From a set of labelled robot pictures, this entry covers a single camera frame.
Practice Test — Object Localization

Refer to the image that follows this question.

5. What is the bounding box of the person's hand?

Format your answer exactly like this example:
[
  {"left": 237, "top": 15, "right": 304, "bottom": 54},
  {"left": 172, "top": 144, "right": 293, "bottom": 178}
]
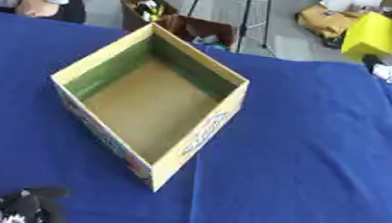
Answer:
[{"left": 12, "top": 0, "right": 63, "bottom": 21}]

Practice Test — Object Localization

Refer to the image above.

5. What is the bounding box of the yellow bag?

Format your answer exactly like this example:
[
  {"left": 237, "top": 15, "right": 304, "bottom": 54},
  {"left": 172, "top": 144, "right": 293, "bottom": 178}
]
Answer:
[{"left": 293, "top": 1, "right": 365, "bottom": 47}]

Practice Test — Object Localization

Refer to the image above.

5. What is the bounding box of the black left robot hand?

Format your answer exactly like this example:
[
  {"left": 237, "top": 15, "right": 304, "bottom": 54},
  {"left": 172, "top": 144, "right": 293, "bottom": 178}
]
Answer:
[{"left": 0, "top": 182, "right": 71, "bottom": 223}]

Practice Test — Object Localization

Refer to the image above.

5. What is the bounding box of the yellow block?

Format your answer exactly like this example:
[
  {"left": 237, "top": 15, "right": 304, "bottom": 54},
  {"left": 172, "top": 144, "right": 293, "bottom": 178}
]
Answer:
[{"left": 339, "top": 9, "right": 392, "bottom": 64}]

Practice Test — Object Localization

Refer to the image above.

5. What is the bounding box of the open cardboard box green inside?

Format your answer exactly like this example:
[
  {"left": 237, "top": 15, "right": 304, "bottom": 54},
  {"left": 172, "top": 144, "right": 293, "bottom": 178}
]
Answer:
[{"left": 41, "top": 14, "right": 256, "bottom": 199}]

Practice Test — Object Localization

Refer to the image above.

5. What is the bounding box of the brown cardboard box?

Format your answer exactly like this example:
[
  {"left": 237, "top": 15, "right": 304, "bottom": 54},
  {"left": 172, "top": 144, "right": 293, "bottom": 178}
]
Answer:
[{"left": 153, "top": 12, "right": 242, "bottom": 53}]

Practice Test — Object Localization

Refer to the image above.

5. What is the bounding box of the brown basket with items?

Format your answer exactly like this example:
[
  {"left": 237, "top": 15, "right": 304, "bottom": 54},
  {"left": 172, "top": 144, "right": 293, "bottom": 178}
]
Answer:
[{"left": 116, "top": 0, "right": 183, "bottom": 37}]

